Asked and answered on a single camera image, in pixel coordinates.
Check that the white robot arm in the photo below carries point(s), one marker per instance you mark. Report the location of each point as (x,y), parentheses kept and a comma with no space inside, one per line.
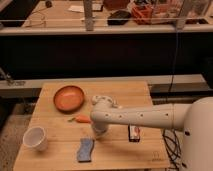
(194,120)

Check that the orange tool on back table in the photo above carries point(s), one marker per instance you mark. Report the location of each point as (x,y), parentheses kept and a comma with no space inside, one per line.
(142,14)

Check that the black white eraser block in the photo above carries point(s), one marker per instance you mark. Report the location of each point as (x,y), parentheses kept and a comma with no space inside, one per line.
(133,133)

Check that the metal post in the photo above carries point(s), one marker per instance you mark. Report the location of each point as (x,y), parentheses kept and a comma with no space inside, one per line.
(88,15)

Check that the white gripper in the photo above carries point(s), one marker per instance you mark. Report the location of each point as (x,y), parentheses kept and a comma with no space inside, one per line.
(99,129)

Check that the black object on back table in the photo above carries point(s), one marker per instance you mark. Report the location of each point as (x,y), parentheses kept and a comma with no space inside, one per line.
(119,17)

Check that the orange toy carrot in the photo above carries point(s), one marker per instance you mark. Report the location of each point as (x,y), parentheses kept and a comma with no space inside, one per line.
(80,119)

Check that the orange plate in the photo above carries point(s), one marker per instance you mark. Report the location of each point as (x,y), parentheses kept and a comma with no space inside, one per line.
(68,98)

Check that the white paper sheet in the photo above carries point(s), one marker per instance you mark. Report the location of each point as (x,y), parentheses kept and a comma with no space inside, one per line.
(76,8)

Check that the white cup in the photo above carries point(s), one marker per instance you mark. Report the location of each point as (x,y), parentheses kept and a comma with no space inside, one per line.
(35,138)

